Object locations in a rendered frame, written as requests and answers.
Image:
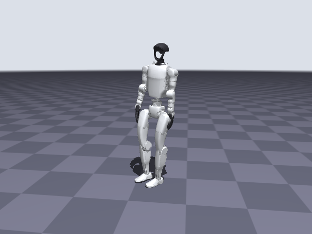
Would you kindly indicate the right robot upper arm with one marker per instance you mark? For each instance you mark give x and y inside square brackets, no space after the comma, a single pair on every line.
[143,86]

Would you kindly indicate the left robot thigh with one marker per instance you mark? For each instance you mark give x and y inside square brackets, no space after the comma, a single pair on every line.
[161,130]

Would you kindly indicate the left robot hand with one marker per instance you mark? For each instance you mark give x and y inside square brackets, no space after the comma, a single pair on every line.
[171,122]

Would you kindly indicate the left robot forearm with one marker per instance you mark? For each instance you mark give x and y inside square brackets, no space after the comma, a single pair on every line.
[171,104]

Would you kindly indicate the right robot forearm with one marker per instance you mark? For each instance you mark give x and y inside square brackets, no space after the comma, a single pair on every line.
[140,98]

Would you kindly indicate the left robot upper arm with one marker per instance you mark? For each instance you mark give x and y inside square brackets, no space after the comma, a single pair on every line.
[173,74]

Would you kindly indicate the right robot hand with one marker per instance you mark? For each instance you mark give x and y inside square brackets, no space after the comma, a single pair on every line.
[137,112]

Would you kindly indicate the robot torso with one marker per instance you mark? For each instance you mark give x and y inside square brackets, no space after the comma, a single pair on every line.
[157,85]

